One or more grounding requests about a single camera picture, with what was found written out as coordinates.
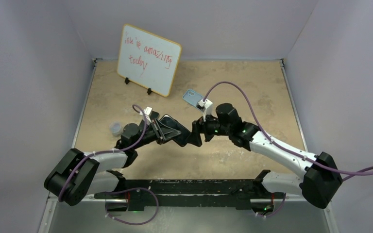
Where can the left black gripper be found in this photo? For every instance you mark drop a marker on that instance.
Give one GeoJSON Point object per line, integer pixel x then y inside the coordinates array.
{"type": "Point", "coordinates": [165, 132]}

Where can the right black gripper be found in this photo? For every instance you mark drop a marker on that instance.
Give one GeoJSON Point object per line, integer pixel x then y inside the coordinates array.
{"type": "Point", "coordinates": [199, 127]}

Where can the bare black phone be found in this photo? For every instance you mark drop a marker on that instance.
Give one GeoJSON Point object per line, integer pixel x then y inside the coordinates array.
{"type": "Point", "coordinates": [154, 115]}

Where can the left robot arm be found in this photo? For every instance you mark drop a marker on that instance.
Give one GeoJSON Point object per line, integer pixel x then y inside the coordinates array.
{"type": "Point", "coordinates": [79, 174]}

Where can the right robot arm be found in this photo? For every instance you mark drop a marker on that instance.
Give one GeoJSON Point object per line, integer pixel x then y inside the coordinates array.
{"type": "Point", "coordinates": [313, 176]}

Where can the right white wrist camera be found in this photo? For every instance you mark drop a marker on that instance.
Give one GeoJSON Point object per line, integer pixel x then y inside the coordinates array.
{"type": "Point", "coordinates": [206, 106]}

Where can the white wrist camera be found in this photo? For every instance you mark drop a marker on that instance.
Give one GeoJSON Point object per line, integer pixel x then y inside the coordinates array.
{"type": "Point", "coordinates": [147, 112]}
{"type": "Point", "coordinates": [206, 106]}

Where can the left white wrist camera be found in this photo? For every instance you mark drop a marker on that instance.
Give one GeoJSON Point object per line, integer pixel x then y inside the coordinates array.
{"type": "Point", "coordinates": [147, 112]}

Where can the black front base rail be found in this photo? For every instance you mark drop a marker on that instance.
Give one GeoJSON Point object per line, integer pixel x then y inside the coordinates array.
{"type": "Point", "coordinates": [241, 194]}

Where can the white board with orange frame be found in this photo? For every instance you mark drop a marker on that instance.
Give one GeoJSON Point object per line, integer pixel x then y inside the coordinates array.
{"type": "Point", "coordinates": [148, 60]}

